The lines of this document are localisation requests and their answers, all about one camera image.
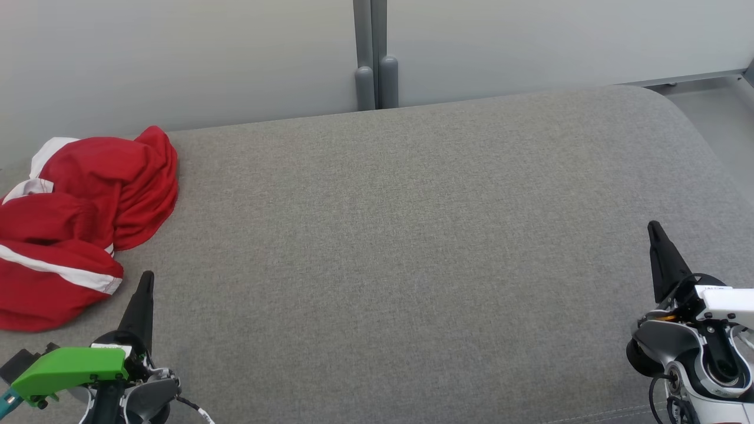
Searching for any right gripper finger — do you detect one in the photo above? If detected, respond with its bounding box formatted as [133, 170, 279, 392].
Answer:
[648, 221, 693, 304]

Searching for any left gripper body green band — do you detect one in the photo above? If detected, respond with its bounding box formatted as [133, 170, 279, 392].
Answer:
[11, 331, 155, 408]

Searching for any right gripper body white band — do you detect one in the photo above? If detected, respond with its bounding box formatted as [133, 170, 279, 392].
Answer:
[657, 273, 754, 332]

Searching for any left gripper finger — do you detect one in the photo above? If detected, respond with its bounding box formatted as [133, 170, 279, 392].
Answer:
[118, 271, 155, 354]

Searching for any red white jersey shirt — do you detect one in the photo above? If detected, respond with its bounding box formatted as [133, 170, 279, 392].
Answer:
[0, 125, 178, 251]

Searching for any left camera cable teal plug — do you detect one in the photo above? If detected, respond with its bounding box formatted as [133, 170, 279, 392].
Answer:
[0, 392, 23, 420]

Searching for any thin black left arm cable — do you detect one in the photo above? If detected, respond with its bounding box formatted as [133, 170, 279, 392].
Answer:
[176, 396, 216, 424]

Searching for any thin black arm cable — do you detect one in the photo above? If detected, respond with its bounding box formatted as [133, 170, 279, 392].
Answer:
[176, 396, 216, 424]
[648, 377, 702, 424]

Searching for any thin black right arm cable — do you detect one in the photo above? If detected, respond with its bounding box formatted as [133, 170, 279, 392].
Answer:
[648, 377, 702, 424]

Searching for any grey metal frame rail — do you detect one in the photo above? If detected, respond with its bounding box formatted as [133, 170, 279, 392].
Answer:
[645, 59, 754, 89]

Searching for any grey double partition post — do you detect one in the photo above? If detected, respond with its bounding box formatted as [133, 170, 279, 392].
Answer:
[353, 0, 399, 111]

